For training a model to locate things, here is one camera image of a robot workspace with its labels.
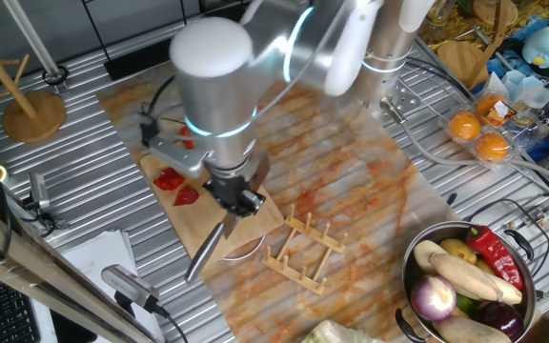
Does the black rectangular box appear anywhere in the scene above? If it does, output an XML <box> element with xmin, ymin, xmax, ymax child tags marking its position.
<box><xmin>198</xmin><ymin>0</ymin><xmax>255</xmax><ymax>21</ymax></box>

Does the curved red chili piece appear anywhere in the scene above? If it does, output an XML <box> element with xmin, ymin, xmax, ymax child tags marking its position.
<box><xmin>173</xmin><ymin>185</ymin><xmax>200</xmax><ymax>207</ymax></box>

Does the steel pot with black handles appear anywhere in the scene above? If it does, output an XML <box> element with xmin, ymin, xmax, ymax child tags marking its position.
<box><xmin>394</xmin><ymin>219</ymin><xmax>549</xmax><ymax>343</ymax></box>

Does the clear plastic measuring cup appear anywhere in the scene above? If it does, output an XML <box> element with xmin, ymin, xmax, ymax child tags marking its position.
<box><xmin>501</xmin><ymin>70</ymin><xmax>549</xmax><ymax>111</ymax></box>

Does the black camera cable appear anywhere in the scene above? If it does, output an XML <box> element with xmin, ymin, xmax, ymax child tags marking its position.
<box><xmin>143</xmin><ymin>74</ymin><xmax>176</xmax><ymax>119</ymax></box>

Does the small camera on black mount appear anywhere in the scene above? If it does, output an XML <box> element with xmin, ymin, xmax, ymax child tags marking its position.
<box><xmin>23</xmin><ymin>171</ymin><xmax>70</xmax><ymax>232</ymax></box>

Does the clear plastic orange package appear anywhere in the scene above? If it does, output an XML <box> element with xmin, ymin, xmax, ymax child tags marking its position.
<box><xmin>439</xmin><ymin>88</ymin><xmax>549</xmax><ymax>172</ymax></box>

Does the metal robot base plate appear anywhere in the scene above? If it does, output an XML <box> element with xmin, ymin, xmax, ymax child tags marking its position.
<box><xmin>377</xmin><ymin>77</ymin><xmax>423</xmax><ymax>121</ymax></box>

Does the brown sweet potato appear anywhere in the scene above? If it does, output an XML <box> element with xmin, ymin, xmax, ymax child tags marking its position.
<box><xmin>431</xmin><ymin>314</ymin><xmax>515</xmax><ymax>343</ymax></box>

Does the yellow potato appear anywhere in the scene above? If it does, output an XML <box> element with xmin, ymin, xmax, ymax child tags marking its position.
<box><xmin>438</xmin><ymin>237</ymin><xmax>478</xmax><ymax>266</ymax></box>

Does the green vegetable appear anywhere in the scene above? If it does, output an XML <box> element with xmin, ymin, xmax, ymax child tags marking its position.
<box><xmin>455</xmin><ymin>292</ymin><xmax>483</xmax><ymax>316</ymax></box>

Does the steel cleaver knife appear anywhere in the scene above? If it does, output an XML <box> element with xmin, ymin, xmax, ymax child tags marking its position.
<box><xmin>184</xmin><ymin>151</ymin><xmax>272</xmax><ymax>284</ymax></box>

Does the wooden peg dish rack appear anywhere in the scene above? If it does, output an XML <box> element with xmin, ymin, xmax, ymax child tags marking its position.
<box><xmin>261</xmin><ymin>203</ymin><xmax>348</xmax><ymax>296</ymax></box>

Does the black cable bundle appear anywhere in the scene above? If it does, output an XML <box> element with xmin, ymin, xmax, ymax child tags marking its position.
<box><xmin>405</xmin><ymin>56</ymin><xmax>477</xmax><ymax>105</ymax></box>

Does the cabbage in plastic bag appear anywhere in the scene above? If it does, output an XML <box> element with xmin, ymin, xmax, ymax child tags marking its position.
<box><xmin>300</xmin><ymin>319</ymin><xmax>386</xmax><ymax>343</ymax></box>

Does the orange marbled table mat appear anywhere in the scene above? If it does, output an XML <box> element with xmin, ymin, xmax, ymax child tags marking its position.
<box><xmin>95</xmin><ymin>61</ymin><xmax>453</xmax><ymax>343</ymax></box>

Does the dark purple eggplant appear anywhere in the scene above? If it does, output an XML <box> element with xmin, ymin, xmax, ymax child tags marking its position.
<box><xmin>477</xmin><ymin>300</ymin><xmax>525</xmax><ymax>342</ymax></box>

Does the aluminium frame beam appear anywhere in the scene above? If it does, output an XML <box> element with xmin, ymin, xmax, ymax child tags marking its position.
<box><xmin>0</xmin><ymin>193</ymin><xmax>162</xmax><ymax>343</ymax></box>

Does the orange fruit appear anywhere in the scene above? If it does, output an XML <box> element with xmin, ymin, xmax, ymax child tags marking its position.
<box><xmin>447</xmin><ymin>111</ymin><xmax>482</xmax><ymax>142</ymax></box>
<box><xmin>475</xmin><ymin>93</ymin><xmax>507</xmax><ymax>119</ymax></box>
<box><xmin>474</xmin><ymin>131</ymin><xmax>511</xmax><ymax>164</ymax></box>

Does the light blue plush toy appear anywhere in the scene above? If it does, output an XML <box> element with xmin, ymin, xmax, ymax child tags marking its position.
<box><xmin>521</xmin><ymin>25</ymin><xmax>549</xmax><ymax>69</ymax></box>

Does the white pole with black ring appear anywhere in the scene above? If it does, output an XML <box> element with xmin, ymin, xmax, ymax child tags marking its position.
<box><xmin>1</xmin><ymin>0</ymin><xmax>70</xmax><ymax>95</ymax></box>

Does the wooden cutting board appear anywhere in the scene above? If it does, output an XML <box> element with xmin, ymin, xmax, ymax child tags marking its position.
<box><xmin>139</xmin><ymin>137</ymin><xmax>286</xmax><ymax>269</ymax></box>

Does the long pale sweet potato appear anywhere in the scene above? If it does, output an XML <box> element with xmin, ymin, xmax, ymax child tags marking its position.
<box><xmin>427</xmin><ymin>252</ymin><xmax>524</xmax><ymax>307</ymax></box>

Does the white paper stack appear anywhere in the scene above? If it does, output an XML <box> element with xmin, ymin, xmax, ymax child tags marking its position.
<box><xmin>30</xmin><ymin>230</ymin><xmax>164</xmax><ymax>343</ymax></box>

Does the white round vegetable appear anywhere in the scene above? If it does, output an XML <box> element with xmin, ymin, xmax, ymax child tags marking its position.
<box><xmin>413</xmin><ymin>239</ymin><xmax>450</xmax><ymax>275</ymax></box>

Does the wooden mug tree stand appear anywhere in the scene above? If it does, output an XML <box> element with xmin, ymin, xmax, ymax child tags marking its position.
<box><xmin>0</xmin><ymin>0</ymin><xmax>68</xmax><ymax>145</ymax></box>

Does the grey camera with cable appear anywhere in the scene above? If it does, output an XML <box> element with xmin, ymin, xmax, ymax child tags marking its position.
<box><xmin>100</xmin><ymin>264</ymin><xmax>190</xmax><ymax>343</ymax></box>

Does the wrist camera on grey bracket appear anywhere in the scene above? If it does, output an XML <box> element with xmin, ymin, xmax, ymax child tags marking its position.
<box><xmin>138</xmin><ymin>111</ymin><xmax>212</xmax><ymax>180</ymax></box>

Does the purple onion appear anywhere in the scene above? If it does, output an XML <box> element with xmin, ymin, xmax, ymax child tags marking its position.
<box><xmin>409</xmin><ymin>274</ymin><xmax>458</xmax><ymax>323</ymax></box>

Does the long red bell pepper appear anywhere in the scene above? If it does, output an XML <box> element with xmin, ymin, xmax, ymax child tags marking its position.
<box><xmin>464</xmin><ymin>225</ymin><xmax>525</xmax><ymax>293</ymax></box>

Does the large red chili pepper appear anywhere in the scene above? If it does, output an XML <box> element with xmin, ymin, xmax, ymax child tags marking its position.
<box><xmin>153</xmin><ymin>166</ymin><xmax>186</xmax><ymax>192</ymax></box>

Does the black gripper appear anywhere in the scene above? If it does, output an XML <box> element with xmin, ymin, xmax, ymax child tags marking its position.
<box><xmin>201</xmin><ymin>173</ymin><xmax>267</xmax><ymax>220</ymax></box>

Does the wooden hook stand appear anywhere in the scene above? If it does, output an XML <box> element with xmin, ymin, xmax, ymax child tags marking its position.
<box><xmin>436</xmin><ymin>0</ymin><xmax>519</xmax><ymax>91</ymax></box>

